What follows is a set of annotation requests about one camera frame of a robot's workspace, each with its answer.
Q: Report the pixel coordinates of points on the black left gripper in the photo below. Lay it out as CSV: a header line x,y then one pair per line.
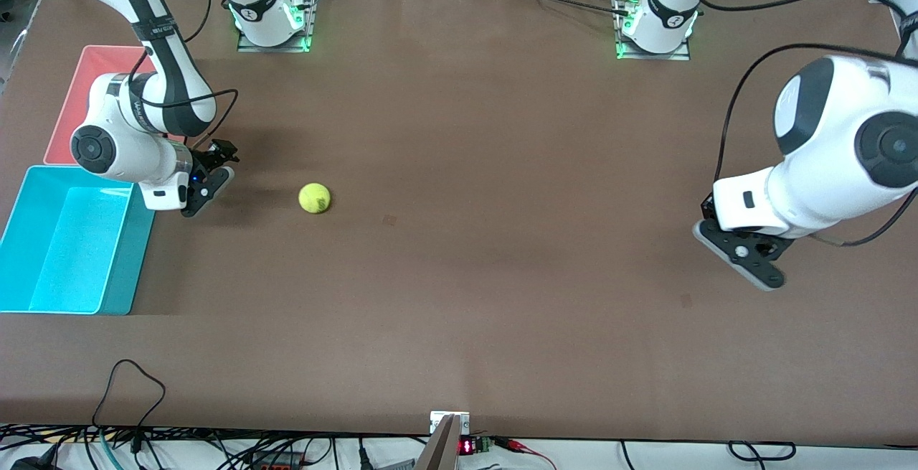
x,y
708,206

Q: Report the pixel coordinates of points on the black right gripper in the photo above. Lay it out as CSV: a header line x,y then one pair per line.
x,y
206,159

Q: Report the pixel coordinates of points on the yellow tennis ball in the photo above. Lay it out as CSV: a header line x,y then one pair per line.
x,y
314,198

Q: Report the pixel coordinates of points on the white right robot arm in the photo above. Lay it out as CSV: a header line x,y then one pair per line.
x,y
136,154

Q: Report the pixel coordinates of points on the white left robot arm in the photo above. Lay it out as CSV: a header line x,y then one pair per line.
x,y
825,168

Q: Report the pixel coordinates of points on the pink plastic bin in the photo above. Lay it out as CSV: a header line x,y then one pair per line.
x,y
100,61

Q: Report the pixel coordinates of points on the blue plastic bin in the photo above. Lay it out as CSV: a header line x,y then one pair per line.
x,y
72,255

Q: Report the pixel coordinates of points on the red alligator clip lead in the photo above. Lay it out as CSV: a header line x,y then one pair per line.
x,y
520,447

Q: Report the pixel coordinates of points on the orange power strip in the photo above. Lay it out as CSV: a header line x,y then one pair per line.
x,y
276,464

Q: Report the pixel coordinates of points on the red LED display module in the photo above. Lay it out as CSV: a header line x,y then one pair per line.
x,y
473,445

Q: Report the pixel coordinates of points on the black power plug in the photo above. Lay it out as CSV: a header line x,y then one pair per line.
x,y
32,461

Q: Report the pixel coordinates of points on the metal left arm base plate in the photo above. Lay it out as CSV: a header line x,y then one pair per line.
x,y
685,54

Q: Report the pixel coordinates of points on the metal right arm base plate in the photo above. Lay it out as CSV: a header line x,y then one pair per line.
x,y
310,14

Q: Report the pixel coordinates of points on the white metal mount bracket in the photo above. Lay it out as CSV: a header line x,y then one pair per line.
x,y
439,420

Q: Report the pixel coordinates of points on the grey metal camera bar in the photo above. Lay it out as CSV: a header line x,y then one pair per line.
x,y
441,448

